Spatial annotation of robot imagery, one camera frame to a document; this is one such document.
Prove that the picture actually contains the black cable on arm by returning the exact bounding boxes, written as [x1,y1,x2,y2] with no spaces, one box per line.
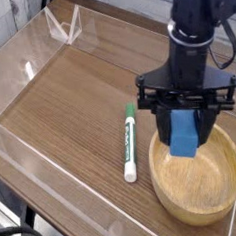
[206,19,236,72]

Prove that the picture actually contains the green white marker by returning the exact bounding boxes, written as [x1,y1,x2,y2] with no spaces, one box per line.
[123,103,137,183]

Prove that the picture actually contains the brown wooden bowl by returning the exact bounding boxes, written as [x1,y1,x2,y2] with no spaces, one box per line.
[148,125,236,226]

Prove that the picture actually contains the clear acrylic front wall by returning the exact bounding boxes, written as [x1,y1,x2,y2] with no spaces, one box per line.
[0,100,167,236]

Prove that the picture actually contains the blue block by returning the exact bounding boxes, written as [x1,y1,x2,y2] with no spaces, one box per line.
[169,110,199,158]

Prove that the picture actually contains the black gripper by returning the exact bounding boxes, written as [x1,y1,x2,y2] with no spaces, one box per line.
[135,64,236,146]

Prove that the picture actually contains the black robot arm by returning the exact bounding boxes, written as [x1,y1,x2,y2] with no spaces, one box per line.
[135,0,236,148]

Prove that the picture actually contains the clear acrylic corner bracket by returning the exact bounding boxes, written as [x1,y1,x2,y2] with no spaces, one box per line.
[44,5,82,45]

